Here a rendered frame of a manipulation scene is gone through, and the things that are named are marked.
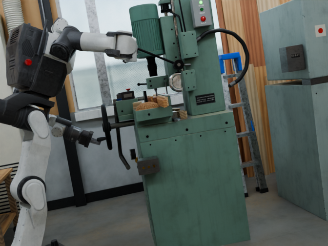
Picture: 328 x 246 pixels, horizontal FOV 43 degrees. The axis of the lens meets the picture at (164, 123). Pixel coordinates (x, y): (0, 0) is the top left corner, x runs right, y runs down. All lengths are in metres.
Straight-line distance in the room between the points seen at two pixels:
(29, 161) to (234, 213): 1.24
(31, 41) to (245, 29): 2.48
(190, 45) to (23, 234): 1.36
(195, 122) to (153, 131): 0.25
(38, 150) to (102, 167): 1.88
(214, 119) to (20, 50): 1.13
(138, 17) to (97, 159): 1.80
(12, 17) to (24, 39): 1.67
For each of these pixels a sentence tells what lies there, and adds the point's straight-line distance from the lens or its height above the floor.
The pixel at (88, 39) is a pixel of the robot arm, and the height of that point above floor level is 1.29.
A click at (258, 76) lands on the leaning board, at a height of 0.92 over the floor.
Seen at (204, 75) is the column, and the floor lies 1.03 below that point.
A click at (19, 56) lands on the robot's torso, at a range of 2.13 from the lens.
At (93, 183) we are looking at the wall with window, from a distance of 4.03.
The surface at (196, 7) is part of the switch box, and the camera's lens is 2.53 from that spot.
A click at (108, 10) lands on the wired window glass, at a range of 4.08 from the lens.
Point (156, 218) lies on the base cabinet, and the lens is 2.54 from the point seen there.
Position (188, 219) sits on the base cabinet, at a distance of 2.57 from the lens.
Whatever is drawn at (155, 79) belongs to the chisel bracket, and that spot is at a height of 1.05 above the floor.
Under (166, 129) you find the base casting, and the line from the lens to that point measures 2.43.
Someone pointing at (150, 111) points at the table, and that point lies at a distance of 2.36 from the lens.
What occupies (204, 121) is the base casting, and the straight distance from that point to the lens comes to 2.47.
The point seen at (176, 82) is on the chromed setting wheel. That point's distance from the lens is 2.51.
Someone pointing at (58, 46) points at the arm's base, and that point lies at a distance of 2.02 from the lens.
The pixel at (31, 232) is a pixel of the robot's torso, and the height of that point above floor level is 0.41.
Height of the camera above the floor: 1.09
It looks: 7 degrees down
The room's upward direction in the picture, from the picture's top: 9 degrees counter-clockwise
